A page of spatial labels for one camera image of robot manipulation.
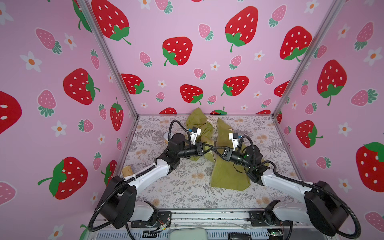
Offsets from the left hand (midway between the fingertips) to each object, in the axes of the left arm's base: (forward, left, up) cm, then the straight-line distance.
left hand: (213, 148), depth 72 cm
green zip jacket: (-3, -9, -23) cm, 25 cm away
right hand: (0, +1, -1) cm, 1 cm away
